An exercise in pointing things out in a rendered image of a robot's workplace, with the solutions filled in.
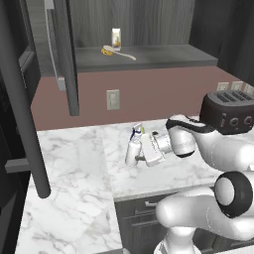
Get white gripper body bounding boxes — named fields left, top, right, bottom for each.
left=140, top=132, right=167, bottom=169

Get white spray bottle blue top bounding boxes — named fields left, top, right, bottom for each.
left=124, top=122, right=147, bottom=168

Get dark grey base cabinet drawers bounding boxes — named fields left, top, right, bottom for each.
left=113, top=190, right=254, bottom=254

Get dark four-slot toaster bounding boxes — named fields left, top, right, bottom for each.
left=198, top=89, right=254, bottom=136

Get white bottle with yellow print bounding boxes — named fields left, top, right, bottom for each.
left=111, top=27, right=122, bottom=52

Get grey drawer handle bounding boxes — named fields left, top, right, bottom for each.
left=144, top=199, right=161, bottom=208

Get white wall outlet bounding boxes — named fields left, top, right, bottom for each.
left=244, top=82, right=254, bottom=96
left=230, top=80, right=244, bottom=91
left=105, top=88, right=121, bottom=111
left=216, top=81, right=230, bottom=92

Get dark grey open wall cabinet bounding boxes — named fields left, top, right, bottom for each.
left=65, top=0, right=219, bottom=74

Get yellow dish brush pale handle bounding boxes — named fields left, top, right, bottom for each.
left=100, top=45, right=137, bottom=62

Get dark grey bar door handle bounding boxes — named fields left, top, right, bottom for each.
left=0, top=0, right=52, bottom=199

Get dark grey corner wall cabinet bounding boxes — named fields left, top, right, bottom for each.
left=188, top=0, right=254, bottom=84

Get light grey door handle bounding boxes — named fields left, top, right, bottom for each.
left=44, top=0, right=66, bottom=92

